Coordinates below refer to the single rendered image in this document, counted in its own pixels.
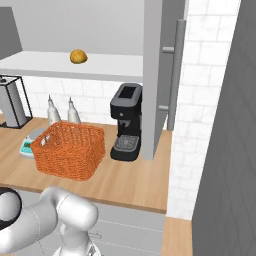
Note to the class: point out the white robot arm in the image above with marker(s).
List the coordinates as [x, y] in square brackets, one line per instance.
[50, 220]

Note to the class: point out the grey cabinet door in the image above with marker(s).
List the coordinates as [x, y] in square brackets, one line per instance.
[153, 76]

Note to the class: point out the orange woven basket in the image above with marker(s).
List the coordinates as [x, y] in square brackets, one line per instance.
[70, 150]

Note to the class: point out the round golden bread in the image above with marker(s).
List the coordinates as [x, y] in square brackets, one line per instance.
[78, 56]

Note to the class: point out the grey tall cabinet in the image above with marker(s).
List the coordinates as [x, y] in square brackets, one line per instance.
[230, 146]

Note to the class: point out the black coffee machine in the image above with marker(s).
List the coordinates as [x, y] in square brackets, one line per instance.
[126, 123]

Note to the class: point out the grey bottle with spout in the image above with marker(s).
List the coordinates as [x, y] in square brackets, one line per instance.
[73, 114]
[53, 113]

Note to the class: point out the teal kitchen scale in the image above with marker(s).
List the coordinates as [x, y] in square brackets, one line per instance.
[30, 143]

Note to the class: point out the grey base drawer front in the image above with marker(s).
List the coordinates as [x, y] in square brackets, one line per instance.
[130, 230]

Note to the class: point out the grey open wall cabinet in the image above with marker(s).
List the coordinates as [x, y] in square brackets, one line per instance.
[71, 40]

